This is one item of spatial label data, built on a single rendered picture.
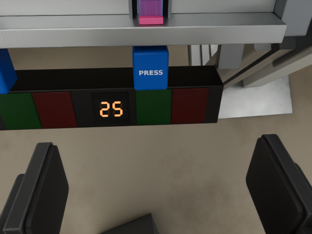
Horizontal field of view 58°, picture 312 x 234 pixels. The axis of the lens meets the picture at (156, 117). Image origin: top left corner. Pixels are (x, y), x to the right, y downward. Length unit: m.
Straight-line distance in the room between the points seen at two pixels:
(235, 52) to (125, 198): 0.72
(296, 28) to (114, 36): 0.11
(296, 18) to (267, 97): 0.78
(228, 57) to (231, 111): 0.69
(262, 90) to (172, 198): 0.45
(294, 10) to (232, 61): 0.07
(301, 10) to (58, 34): 0.14
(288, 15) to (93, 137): 0.77
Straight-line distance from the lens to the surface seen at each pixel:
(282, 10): 0.20
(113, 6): 0.19
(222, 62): 0.25
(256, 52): 0.29
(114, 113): 0.24
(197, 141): 0.91
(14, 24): 0.19
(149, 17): 0.17
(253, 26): 0.18
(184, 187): 0.92
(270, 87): 0.99
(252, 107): 0.96
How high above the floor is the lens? 0.89
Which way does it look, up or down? 85 degrees down
